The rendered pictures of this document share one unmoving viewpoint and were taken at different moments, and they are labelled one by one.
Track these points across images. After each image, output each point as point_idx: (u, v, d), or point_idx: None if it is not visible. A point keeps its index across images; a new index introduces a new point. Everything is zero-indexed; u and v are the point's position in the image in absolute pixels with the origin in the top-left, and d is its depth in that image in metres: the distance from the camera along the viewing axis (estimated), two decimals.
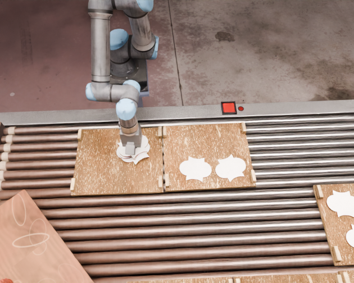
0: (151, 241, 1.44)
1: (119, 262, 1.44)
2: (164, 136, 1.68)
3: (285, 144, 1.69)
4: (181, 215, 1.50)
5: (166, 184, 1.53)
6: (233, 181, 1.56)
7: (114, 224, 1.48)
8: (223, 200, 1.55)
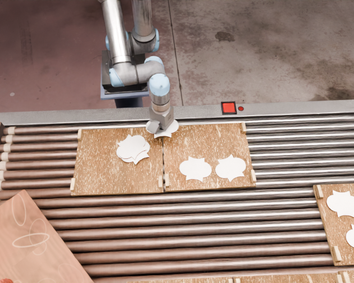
0: (151, 241, 1.44)
1: (119, 262, 1.44)
2: (164, 136, 1.68)
3: (285, 144, 1.69)
4: (181, 215, 1.50)
5: (166, 184, 1.53)
6: (233, 181, 1.56)
7: (114, 224, 1.48)
8: (223, 200, 1.55)
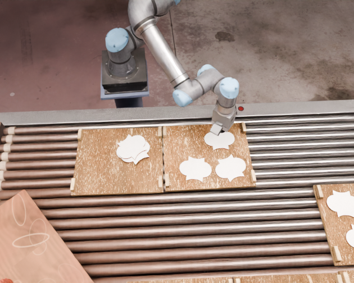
0: (151, 241, 1.44)
1: (119, 262, 1.44)
2: (164, 136, 1.68)
3: (285, 144, 1.69)
4: (181, 215, 1.50)
5: (166, 184, 1.53)
6: (233, 181, 1.56)
7: (114, 224, 1.48)
8: (223, 200, 1.55)
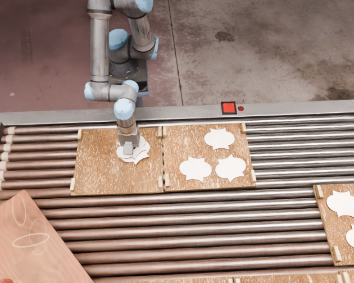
0: (151, 241, 1.44)
1: (119, 262, 1.44)
2: (164, 136, 1.68)
3: (285, 144, 1.69)
4: (181, 215, 1.50)
5: (166, 184, 1.53)
6: (233, 181, 1.56)
7: (114, 224, 1.48)
8: (223, 200, 1.55)
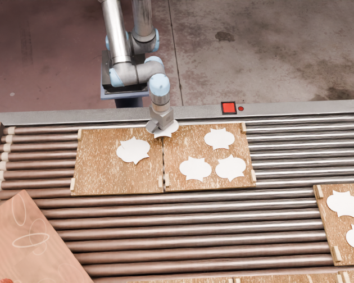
0: (151, 241, 1.44)
1: (119, 262, 1.44)
2: (164, 136, 1.68)
3: (285, 144, 1.69)
4: (181, 215, 1.50)
5: (166, 184, 1.53)
6: (233, 181, 1.56)
7: (114, 224, 1.48)
8: (223, 200, 1.55)
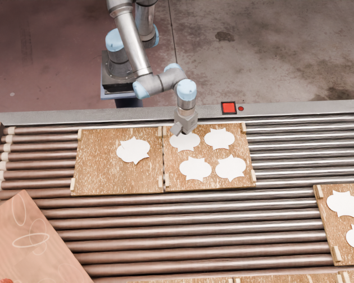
0: (151, 241, 1.44)
1: (119, 262, 1.44)
2: (164, 136, 1.68)
3: (285, 144, 1.69)
4: (181, 215, 1.50)
5: (166, 184, 1.53)
6: (233, 181, 1.56)
7: (114, 224, 1.48)
8: (223, 200, 1.55)
